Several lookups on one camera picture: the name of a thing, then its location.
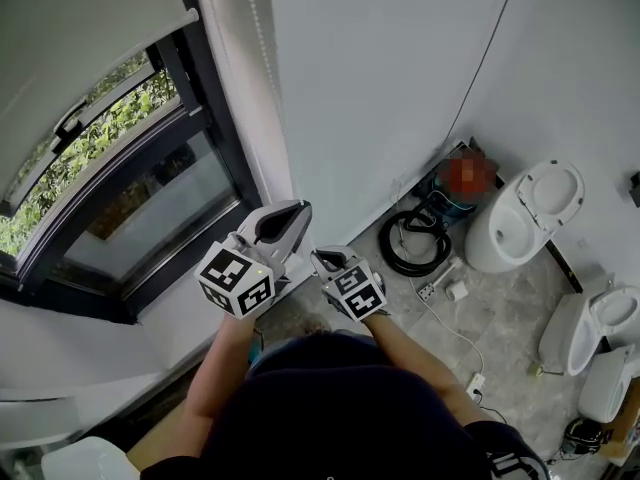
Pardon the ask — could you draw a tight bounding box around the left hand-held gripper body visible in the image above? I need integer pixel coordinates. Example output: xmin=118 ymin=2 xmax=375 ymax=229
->
xmin=194 ymin=230 xmax=289 ymax=319

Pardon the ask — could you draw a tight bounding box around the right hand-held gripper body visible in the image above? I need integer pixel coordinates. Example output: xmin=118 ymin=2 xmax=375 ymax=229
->
xmin=319 ymin=255 xmax=387 ymax=323

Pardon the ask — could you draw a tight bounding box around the white bead blind chain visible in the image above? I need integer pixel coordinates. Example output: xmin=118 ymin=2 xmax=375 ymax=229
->
xmin=247 ymin=0 xmax=307 ymax=207

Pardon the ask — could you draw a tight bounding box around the white roller blind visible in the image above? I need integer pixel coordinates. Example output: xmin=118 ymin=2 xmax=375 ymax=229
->
xmin=0 ymin=0 xmax=200 ymax=207

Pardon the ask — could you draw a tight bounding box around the person's right forearm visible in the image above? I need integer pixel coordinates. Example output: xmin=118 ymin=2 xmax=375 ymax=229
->
xmin=362 ymin=311 xmax=479 ymax=427

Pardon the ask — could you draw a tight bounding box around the person's left forearm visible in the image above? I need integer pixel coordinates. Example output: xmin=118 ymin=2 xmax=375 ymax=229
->
xmin=182 ymin=312 xmax=259 ymax=444

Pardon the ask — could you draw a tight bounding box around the white toilet brush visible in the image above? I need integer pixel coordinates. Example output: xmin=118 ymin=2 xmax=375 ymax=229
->
xmin=432 ymin=255 xmax=462 ymax=289

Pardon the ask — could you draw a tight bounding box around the person's jeans leg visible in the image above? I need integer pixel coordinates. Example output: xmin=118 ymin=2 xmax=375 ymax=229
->
xmin=248 ymin=337 xmax=301 ymax=379

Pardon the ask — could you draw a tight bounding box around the black framed window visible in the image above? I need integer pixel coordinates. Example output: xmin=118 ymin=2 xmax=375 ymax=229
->
xmin=0 ymin=32 xmax=264 ymax=324

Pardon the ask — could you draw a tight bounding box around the person's dark shirt torso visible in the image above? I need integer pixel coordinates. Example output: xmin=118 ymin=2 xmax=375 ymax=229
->
xmin=134 ymin=331 xmax=551 ymax=480

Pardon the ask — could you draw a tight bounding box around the red and blue vacuum cleaner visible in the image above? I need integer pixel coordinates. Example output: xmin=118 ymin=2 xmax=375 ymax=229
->
xmin=414 ymin=150 xmax=501 ymax=219

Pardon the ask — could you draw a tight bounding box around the white egg-shaped toilet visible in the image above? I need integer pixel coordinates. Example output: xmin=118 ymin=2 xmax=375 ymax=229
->
xmin=464 ymin=159 xmax=586 ymax=274

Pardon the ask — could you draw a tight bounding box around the white floor toilet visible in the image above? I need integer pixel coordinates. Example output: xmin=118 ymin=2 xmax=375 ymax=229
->
xmin=538 ymin=285 xmax=640 ymax=377
xmin=577 ymin=345 xmax=637 ymax=424

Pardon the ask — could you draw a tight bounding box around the black and white helmet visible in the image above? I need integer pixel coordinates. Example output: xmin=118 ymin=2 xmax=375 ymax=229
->
xmin=562 ymin=417 xmax=604 ymax=457

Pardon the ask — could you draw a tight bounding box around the black coiled hose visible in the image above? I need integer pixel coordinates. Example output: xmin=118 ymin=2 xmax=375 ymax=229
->
xmin=377 ymin=210 xmax=454 ymax=277

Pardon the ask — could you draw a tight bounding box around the black window handle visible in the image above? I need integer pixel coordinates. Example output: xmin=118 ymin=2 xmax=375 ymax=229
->
xmin=52 ymin=100 xmax=89 ymax=154

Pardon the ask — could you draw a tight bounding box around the thin black wall cable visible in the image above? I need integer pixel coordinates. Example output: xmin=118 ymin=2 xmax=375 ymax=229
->
xmin=444 ymin=0 xmax=521 ymax=144

